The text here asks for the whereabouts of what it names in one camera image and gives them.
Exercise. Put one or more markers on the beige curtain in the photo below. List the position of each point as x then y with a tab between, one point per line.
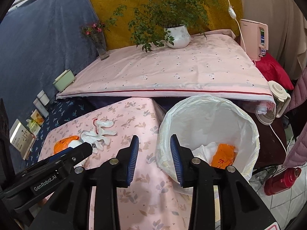
283	16

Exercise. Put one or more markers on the short white bottle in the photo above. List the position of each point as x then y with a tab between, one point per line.
43	98

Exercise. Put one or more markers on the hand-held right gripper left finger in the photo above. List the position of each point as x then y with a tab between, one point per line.
133	163

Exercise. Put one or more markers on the green plant in white pot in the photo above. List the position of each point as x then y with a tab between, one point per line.
178	38

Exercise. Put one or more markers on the trash bin with white liner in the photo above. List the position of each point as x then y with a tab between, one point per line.
211	119

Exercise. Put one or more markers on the pink water dispenser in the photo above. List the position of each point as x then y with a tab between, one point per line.
249	40

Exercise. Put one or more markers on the dark maroon cloth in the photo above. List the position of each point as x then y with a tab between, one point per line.
271	143

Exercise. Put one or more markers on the blue backdrop cloth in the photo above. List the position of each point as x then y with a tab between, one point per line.
43	40

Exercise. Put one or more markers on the mustard backdrop cloth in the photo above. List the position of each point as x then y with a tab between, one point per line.
108	4

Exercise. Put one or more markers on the pale green tissue carton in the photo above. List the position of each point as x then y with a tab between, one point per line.
33	127

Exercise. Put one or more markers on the framed white sign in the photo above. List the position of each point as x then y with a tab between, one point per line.
21	139

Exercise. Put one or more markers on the red cloth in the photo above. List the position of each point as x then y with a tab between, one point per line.
271	71

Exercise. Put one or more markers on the glass kettle with white lid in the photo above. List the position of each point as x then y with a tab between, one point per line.
278	93

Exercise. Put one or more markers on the pink dotted sheet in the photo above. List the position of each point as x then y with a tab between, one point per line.
168	71

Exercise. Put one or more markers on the pink down jacket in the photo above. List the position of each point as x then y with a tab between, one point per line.
297	124

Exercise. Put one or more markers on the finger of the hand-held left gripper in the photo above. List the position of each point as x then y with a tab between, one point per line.
4	143
79	152

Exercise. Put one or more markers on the glass vase with red flowers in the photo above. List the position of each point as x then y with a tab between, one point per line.
102	50

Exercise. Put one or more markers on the red thermos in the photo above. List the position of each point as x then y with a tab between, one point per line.
280	182

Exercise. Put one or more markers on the white glove with red trim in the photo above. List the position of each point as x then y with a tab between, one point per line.
105	124

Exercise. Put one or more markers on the navy floral cloth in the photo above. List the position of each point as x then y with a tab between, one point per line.
64	110

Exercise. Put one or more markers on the pale green box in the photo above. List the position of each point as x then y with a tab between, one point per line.
63	81

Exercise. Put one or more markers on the pink floral tablecloth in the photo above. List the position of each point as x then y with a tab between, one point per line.
134	115

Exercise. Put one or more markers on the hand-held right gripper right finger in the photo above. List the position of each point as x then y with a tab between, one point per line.
176	163

